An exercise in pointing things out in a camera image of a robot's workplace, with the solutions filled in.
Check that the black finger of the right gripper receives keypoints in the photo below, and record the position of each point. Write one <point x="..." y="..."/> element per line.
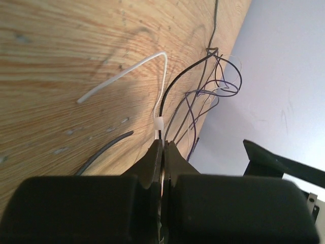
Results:
<point x="265" y="163"/>

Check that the white zip tie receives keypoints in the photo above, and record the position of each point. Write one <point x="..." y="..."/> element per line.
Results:
<point x="158" y="122"/>

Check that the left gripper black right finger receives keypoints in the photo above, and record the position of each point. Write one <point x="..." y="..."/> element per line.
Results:
<point x="206" y="208"/>

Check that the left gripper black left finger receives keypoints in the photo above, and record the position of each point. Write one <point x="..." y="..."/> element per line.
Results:
<point x="89" y="209"/>

